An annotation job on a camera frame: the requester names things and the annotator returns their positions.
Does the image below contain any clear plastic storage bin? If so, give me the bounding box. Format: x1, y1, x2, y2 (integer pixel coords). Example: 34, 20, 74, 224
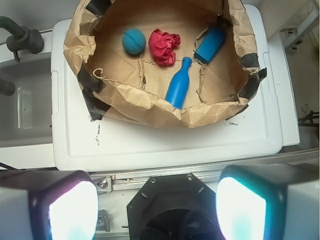
0, 52, 53, 148

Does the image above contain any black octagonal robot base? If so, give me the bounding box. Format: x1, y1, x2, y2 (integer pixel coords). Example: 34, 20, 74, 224
126, 178, 224, 240

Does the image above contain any blue golf ball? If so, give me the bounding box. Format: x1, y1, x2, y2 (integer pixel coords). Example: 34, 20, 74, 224
122, 28, 146, 55

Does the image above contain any blue block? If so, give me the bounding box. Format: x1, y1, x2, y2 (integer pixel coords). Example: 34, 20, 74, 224
194, 26, 226, 64

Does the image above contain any metal corner bracket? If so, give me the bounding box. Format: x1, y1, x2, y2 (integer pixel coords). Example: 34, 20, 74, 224
96, 176, 113, 195

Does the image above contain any aluminium extrusion rail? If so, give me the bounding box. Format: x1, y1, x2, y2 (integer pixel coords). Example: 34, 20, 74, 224
90, 148, 320, 191

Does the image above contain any crumpled red paper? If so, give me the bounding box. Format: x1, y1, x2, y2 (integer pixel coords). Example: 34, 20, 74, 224
148, 28, 181, 67

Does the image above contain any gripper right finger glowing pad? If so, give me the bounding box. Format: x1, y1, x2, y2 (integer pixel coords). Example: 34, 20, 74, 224
215, 164, 320, 240

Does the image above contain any white plastic bin lid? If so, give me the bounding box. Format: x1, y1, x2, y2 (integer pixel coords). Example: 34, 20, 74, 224
51, 4, 300, 172

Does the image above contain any black clamp knob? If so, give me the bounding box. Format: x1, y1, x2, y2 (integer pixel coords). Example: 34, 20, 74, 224
0, 16, 45, 63

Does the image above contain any brown paper bag tray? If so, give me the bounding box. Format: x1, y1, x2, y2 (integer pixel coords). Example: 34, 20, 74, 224
63, 0, 267, 128

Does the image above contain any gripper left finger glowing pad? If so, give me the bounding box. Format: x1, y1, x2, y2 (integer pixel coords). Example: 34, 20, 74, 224
0, 170, 99, 240

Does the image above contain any blue toy bottle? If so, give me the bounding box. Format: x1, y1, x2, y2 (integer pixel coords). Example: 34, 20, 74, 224
165, 56, 192, 110

